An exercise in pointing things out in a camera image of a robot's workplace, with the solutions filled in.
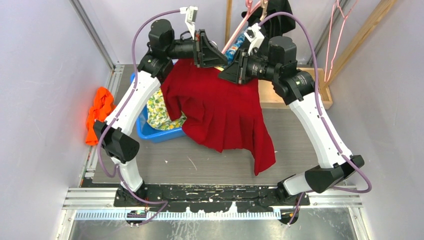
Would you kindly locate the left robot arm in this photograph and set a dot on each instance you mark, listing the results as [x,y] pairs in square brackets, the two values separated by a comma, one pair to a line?
[114,133]

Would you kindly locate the wooden rack post left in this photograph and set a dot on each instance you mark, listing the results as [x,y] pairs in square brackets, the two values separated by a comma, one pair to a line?
[228,16]

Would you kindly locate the lemon print skirt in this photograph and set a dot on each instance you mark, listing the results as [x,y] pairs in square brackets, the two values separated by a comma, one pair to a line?
[157,114]

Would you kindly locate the aluminium frame rail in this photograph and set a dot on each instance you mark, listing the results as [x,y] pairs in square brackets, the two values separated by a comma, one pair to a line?
[87,23]

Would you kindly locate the red pleated skirt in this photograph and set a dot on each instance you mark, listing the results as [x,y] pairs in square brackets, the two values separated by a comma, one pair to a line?
[220,115]

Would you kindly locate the blue plastic bin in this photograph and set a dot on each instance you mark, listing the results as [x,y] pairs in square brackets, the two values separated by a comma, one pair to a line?
[146,87]

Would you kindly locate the pink plastic hanger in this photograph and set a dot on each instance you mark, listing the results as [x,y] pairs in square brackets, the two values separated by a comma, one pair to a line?
[250,9]

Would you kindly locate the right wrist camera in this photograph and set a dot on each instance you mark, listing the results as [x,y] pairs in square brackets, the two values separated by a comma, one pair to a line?
[254,35]

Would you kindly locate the wooden rack post right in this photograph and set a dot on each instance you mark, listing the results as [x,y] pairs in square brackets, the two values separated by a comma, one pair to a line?
[376,16]

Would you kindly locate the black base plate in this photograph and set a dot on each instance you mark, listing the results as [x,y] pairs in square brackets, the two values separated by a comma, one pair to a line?
[208,198]

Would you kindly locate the black garment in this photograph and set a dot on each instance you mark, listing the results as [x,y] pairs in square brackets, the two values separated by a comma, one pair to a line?
[276,26]

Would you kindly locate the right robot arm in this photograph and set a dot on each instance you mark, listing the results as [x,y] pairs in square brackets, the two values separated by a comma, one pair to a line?
[335,161]

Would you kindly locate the wooden rack post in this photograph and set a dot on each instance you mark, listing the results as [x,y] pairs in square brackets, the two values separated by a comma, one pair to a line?
[228,16]
[376,16]

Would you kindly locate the pink wire hanger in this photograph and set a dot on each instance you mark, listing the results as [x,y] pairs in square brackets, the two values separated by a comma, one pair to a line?
[340,12]

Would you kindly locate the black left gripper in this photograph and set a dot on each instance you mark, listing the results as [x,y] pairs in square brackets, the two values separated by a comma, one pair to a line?
[209,58]

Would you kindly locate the orange cloth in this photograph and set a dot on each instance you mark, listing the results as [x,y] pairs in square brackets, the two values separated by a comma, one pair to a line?
[103,105]

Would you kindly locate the blue floral garment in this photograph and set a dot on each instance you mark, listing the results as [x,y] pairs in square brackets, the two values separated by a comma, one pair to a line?
[240,42]

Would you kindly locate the wooden rack base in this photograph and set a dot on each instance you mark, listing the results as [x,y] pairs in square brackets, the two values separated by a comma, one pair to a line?
[288,90]

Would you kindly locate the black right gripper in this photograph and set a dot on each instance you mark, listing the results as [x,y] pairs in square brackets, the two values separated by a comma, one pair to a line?
[231,73]

